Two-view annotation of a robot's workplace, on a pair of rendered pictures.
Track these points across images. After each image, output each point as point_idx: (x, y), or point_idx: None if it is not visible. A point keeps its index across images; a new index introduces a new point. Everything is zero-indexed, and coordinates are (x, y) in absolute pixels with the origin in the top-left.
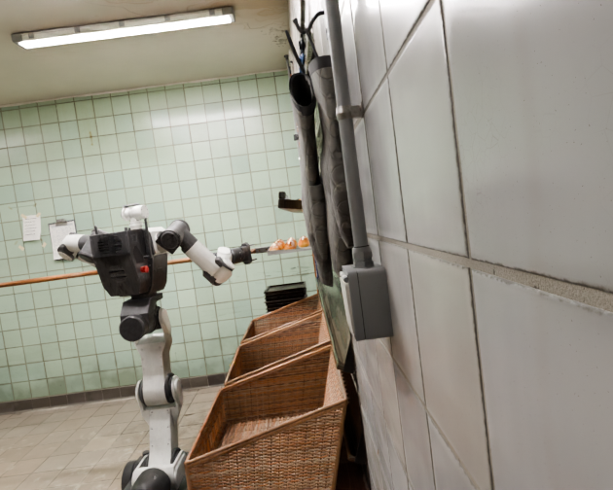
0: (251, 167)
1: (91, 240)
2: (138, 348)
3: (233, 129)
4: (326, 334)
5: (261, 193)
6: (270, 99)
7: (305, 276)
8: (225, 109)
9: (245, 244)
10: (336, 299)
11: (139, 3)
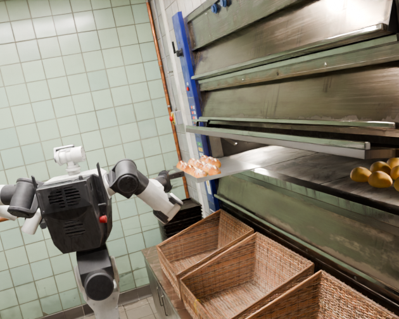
0: (110, 83)
1: (40, 195)
2: (90, 303)
3: (87, 43)
4: (285, 257)
5: (123, 110)
6: (125, 10)
7: (173, 190)
8: (76, 21)
9: (164, 172)
10: (321, 227)
11: None
